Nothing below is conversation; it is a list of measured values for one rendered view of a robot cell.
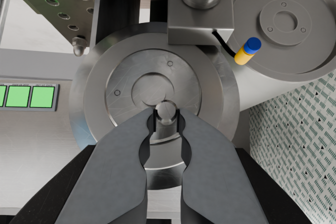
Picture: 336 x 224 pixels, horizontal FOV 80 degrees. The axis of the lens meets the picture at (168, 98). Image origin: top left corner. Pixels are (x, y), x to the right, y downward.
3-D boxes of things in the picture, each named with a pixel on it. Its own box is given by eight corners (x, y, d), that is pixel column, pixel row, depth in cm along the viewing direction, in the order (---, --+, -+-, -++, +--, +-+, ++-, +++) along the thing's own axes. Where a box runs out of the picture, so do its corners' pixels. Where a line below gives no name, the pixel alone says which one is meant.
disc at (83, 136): (229, 17, 19) (251, 184, 16) (228, 20, 20) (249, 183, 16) (71, 24, 19) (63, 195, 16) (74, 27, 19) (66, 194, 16)
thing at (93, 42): (110, -99, 23) (94, 55, 19) (139, 22, 46) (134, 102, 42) (105, -99, 23) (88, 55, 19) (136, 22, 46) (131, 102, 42)
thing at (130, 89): (170, 31, 17) (220, 109, 15) (169, 43, 18) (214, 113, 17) (86, 75, 16) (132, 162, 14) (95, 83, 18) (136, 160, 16)
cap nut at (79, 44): (84, 37, 52) (82, 53, 51) (89, 43, 55) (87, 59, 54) (69, 36, 52) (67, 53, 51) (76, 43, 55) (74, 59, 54)
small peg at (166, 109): (182, 114, 12) (162, 126, 12) (179, 119, 15) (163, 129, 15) (170, 95, 13) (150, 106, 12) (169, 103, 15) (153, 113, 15)
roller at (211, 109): (216, 28, 18) (232, 165, 15) (187, 95, 43) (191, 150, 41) (85, 34, 18) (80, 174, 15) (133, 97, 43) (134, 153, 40)
